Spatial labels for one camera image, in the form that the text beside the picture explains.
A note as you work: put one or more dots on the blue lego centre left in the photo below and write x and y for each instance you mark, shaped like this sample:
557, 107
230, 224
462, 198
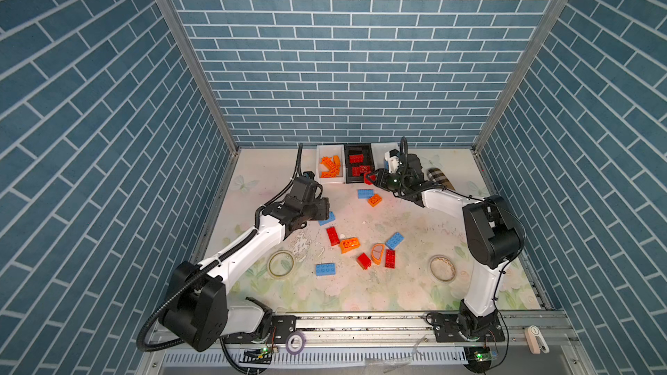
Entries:
331, 218

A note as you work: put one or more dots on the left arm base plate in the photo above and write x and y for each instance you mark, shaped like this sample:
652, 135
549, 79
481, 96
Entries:
274, 331

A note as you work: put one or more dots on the red tall lego centre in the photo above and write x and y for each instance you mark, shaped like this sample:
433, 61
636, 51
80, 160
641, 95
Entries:
333, 236

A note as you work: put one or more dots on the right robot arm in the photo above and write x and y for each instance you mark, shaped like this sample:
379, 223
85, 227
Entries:
492, 231

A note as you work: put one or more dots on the right white bin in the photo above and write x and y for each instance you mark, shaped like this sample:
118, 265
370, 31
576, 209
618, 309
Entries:
379, 150

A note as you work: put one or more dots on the small red lego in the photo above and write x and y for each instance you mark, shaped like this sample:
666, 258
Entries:
369, 178

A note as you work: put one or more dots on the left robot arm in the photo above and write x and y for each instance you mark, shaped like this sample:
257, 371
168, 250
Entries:
197, 309

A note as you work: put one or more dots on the white bin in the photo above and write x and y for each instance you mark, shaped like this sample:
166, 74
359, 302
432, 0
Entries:
379, 150
330, 151

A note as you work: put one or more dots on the blue lego bottom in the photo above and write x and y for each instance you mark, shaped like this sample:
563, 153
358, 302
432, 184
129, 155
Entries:
325, 269

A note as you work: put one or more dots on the red lego beside arch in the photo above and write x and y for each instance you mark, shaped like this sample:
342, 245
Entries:
390, 258

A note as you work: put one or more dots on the orange long lego chassis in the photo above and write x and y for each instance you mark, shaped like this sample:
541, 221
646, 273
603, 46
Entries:
330, 163

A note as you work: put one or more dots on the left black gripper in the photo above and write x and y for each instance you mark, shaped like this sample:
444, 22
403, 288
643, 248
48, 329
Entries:
323, 208

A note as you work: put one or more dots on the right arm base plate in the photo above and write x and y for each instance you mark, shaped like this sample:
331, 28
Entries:
449, 327

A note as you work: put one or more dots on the blue lego centre right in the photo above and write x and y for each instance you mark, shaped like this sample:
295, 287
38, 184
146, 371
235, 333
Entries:
394, 241

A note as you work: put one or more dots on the orange arch lego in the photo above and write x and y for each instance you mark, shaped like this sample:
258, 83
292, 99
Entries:
378, 253

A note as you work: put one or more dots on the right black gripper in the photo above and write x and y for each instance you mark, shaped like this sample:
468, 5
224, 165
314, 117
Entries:
381, 178

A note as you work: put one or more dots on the white pink device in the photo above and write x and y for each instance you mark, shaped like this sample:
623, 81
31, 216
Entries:
536, 340

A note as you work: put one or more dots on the metal front rail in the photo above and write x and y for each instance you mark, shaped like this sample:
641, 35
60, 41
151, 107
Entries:
393, 342

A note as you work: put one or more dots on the purple tape roll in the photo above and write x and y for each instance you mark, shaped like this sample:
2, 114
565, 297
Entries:
295, 343

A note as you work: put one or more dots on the left white bin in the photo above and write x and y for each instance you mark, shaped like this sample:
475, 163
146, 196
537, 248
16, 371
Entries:
330, 151

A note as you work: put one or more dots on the blue lego near bins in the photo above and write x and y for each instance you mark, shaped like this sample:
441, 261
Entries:
366, 194

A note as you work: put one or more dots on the black middle bin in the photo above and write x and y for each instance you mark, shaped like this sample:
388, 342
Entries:
357, 149

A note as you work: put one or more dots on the plaid glasses case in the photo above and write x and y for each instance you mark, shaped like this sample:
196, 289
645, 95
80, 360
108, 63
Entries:
439, 179

